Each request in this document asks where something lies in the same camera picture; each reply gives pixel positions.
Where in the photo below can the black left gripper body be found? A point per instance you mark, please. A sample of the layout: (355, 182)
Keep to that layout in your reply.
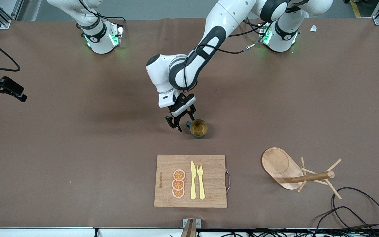
(180, 115)

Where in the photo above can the dark teal cup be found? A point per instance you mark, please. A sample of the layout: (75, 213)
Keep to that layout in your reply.
(198, 129)

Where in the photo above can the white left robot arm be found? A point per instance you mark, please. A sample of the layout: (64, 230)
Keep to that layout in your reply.
(229, 16)

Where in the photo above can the wooden mug rack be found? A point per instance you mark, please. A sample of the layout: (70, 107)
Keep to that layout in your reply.
(280, 166)

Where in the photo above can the orange slice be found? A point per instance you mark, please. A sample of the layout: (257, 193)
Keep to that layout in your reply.
(178, 193)
(179, 174)
(178, 184)

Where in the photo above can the yellow plastic knife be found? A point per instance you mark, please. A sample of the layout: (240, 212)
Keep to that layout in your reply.
(193, 184)

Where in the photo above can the yellow plastic fork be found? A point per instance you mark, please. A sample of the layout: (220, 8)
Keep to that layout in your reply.
(201, 184)

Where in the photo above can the white paper scrap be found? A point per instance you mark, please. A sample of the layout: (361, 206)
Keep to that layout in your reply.
(313, 28)

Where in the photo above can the metal table edge bracket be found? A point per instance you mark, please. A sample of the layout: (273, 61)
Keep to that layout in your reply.
(191, 225)

